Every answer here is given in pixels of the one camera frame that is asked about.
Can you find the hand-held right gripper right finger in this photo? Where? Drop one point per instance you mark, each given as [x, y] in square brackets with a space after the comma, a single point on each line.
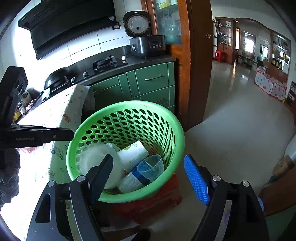
[196, 178]

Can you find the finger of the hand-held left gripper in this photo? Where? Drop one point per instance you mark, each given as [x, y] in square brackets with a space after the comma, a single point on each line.
[62, 134]

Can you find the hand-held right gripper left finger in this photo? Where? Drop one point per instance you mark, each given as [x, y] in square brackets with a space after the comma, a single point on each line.
[101, 176]

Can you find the white paper bowl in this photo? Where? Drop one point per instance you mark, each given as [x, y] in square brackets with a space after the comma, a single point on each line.
[97, 157]

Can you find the white and green carton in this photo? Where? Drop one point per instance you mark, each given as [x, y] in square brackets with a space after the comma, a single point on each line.
[131, 155]

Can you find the clear plastic cup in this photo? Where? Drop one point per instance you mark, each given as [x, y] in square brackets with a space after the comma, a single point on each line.
[150, 166]

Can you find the green plastic basket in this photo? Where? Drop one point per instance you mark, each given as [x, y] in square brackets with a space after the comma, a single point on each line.
[129, 115]

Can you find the small white jar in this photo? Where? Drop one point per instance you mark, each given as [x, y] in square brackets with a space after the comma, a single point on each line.
[26, 96]

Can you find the pink cloth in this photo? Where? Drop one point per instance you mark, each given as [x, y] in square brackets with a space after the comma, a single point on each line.
[31, 105]

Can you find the red plastic stool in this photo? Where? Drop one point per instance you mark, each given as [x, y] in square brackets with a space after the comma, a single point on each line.
[161, 201]

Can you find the black wok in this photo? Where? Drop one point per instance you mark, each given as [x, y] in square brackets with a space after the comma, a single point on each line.
[57, 76]

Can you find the dark knitted cloth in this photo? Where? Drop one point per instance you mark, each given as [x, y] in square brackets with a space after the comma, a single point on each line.
[9, 176]

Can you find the black range hood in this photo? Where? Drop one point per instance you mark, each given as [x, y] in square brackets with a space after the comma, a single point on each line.
[69, 25]

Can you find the black gas stove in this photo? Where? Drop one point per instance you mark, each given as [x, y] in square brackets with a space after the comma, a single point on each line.
[104, 63]

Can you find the cardboard box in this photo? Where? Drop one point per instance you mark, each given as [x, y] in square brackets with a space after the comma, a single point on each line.
[281, 166]

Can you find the green kitchen cabinet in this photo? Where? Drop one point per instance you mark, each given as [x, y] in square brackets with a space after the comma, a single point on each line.
[150, 76]

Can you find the wooden door with glass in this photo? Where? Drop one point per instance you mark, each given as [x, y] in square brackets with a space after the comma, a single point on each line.
[196, 69]

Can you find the polka dot play fence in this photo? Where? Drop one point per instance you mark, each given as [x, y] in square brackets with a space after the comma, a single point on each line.
[268, 83]

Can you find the black rice cooker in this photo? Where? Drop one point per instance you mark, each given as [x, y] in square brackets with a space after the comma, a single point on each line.
[148, 45]

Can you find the small red stool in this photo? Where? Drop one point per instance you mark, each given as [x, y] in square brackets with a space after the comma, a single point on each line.
[218, 55]

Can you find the wooden display cabinet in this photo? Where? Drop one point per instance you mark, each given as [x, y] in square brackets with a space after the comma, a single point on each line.
[281, 51]
[223, 34]

